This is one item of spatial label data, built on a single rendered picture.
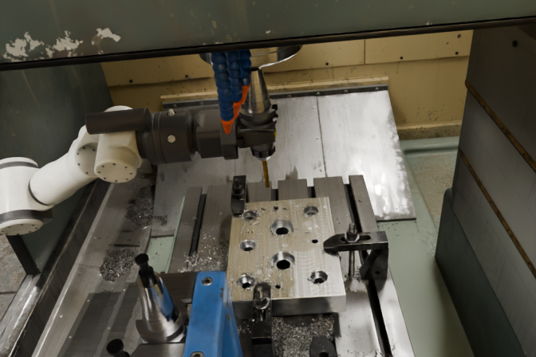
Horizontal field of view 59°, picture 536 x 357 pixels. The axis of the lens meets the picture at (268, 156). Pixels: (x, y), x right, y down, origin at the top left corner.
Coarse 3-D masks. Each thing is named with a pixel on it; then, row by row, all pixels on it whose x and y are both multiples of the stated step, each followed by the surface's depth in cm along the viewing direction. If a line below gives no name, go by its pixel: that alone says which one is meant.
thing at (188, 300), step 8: (184, 272) 65; (192, 272) 65; (168, 280) 64; (176, 280) 64; (184, 280) 64; (192, 280) 64; (168, 288) 63; (176, 288) 63; (184, 288) 63; (192, 288) 62; (176, 296) 62; (184, 296) 61; (192, 296) 61
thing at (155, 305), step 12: (156, 276) 55; (144, 288) 53; (156, 288) 54; (144, 300) 54; (156, 300) 54; (168, 300) 56; (144, 312) 55; (156, 312) 55; (168, 312) 56; (144, 324) 57; (156, 324) 56; (168, 324) 56
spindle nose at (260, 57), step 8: (264, 48) 62; (272, 48) 62; (280, 48) 63; (288, 48) 64; (296, 48) 66; (200, 56) 67; (208, 56) 65; (256, 56) 63; (264, 56) 63; (272, 56) 63; (280, 56) 64; (288, 56) 65; (256, 64) 63; (264, 64) 63; (272, 64) 64
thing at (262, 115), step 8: (272, 104) 77; (240, 112) 76; (248, 112) 75; (264, 112) 75; (272, 112) 75; (248, 120) 75; (256, 120) 74; (264, 120) 75; (272, 120) 76; (248, 128) 76; (256, 128) 75; (264, 128) 75
